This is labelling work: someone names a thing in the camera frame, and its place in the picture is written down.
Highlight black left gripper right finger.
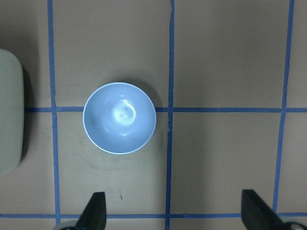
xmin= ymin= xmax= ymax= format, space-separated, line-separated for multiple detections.
xmin=241 ymin=189 xmax=288 ymax=230

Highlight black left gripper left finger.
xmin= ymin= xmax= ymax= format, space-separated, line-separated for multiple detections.
xmin=75 ymin=192 xmax=106 ymax=230

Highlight light blue bowl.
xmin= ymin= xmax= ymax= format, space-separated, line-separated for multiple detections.
xmin=83 ymin=82 xmax=157 ymax=155

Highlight cream and chrome toaster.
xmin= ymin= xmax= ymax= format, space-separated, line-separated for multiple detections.
xmin=0 ymin=49 xmax=24 ymax=177

